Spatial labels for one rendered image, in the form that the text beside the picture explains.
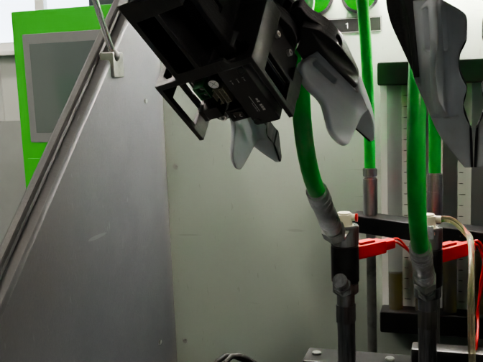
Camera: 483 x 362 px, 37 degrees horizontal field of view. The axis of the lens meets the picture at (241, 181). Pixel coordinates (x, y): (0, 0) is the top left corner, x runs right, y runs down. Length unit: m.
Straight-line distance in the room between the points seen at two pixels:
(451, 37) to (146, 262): 0.70
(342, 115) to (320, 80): 0.03
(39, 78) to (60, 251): 2.93
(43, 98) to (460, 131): 3.39
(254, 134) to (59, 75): 3.13
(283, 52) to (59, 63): 3.22
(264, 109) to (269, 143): 0.12
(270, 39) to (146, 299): 0.65
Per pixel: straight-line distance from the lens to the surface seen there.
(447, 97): 0.40
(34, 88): 3.74
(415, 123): 0.54
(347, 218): 0.71
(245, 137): 0.53
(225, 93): 0.46
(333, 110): 0.49
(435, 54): 0.36
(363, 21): 0.86
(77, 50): 3.60
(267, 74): 0.42
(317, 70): 0.49
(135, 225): 0.98
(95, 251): 0.89
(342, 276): 0.71
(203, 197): 1.06
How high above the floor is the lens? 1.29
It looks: 9 degrees down
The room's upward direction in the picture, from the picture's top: 2 degrees counter-clockwise
